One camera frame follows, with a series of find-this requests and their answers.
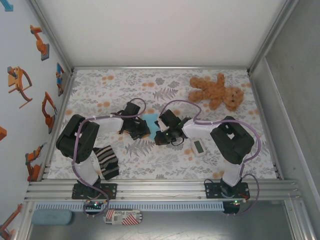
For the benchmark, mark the blue-grey oval pouch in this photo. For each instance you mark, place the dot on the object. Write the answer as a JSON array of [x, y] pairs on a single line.
[[52, 217]]

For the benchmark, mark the orange gripper frame wall sticker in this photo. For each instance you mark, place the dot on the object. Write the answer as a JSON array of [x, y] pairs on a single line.
[[18, 85]]

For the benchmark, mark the brown teddy bear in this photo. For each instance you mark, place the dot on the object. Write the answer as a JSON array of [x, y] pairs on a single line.
[[217, 92]]

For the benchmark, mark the light blue cloth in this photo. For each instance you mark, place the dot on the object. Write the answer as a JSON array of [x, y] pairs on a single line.
[[150, 119]]

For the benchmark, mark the small orange block wall sticker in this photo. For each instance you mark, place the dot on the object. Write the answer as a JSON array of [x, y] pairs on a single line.
[[2, 132]]

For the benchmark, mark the aluminium corner post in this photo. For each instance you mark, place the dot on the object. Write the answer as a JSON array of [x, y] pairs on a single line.
[[54, 37], [270, 37]]

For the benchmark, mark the aluminium rear rail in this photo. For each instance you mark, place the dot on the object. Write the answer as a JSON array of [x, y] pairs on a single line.
[[160, 67]]

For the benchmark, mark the white digital timer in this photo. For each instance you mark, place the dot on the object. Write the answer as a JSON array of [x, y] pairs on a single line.
[[199, 148]]

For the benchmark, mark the small blue wall sticker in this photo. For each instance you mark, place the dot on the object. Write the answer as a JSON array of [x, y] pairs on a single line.
[[7, 5]]

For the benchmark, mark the floral printed tablecloth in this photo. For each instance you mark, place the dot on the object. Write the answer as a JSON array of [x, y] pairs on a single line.
[[162, 165]]

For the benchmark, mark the small circuit board with LEDs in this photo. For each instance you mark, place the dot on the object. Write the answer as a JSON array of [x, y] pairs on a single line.
[[94, 205], [236, 202]]

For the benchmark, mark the black white striped sock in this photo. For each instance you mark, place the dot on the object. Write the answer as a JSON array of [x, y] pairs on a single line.
[[107, 162]]

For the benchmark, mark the wide aluminium base rail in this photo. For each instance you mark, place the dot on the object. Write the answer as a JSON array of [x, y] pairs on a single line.
[[162, 190]]

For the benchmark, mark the red striped printed pouch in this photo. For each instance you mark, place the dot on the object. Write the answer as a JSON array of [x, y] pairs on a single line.
[[122, 217]]

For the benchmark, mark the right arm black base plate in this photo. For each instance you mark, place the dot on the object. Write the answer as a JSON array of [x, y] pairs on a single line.
[[212, 190]]

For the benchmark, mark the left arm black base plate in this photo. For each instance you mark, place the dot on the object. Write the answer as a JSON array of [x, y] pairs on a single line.
[[111, 190]]

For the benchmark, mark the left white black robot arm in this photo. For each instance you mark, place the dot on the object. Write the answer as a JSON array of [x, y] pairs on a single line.
[[110, 125]]

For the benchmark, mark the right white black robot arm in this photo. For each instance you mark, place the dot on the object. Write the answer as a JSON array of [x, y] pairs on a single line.
[[200, 130]]

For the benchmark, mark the blue orange machine wall sticker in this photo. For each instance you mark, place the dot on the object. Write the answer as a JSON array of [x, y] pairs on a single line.
[[60, 78]]

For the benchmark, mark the aluminium side rail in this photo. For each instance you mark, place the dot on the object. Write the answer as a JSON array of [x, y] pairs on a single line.
[[58, 125], [267, 125]]

